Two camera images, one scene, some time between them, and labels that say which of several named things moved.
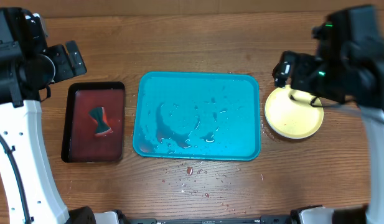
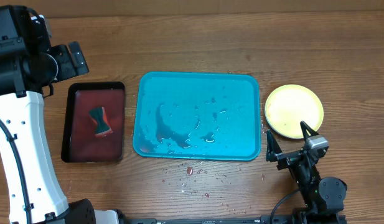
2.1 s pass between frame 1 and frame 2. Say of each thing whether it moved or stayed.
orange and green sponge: stayed
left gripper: stayed
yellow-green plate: stayed
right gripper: moved
